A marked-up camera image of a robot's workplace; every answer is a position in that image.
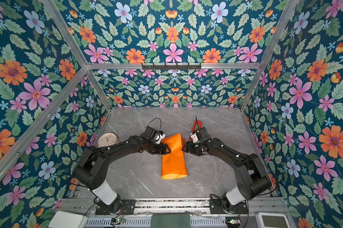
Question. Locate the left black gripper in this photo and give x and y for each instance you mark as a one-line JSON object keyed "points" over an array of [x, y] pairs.
{"points": [[161, 152]]}

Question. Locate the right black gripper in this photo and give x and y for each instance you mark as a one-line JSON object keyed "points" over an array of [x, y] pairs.
{"points": [[190, 147]]}

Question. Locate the yellow wrapping paper sheet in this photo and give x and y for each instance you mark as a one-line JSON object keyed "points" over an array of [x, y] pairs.
{"points": [[173, 164]]}

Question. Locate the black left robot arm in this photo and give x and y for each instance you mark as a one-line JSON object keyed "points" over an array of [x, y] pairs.
{"points": [[92, 167]]}

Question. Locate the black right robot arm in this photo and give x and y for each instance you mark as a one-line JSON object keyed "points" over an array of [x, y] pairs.
{"points": [[251, 175]]}

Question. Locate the green centre box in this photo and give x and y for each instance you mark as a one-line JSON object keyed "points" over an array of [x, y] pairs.
{"points": [[179, 220]]}

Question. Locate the white box bottom left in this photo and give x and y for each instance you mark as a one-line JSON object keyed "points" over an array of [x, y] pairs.
{"points": [[63, 219]]}

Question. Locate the red tape dispenser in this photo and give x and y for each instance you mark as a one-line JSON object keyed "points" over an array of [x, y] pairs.
{"points": [[197, 125]]}

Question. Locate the round white analog clock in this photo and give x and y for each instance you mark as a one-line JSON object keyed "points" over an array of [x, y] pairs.
{"points": [[107, 140]]}

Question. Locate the white device bottom right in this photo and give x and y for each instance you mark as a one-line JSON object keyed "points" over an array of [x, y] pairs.
{"points": [[272, 220]]}

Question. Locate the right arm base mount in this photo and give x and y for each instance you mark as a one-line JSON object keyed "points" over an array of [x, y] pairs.
{"points": [[222, 206]]}

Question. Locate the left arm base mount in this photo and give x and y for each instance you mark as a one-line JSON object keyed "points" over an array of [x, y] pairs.
{"points": [[118, 207]]}

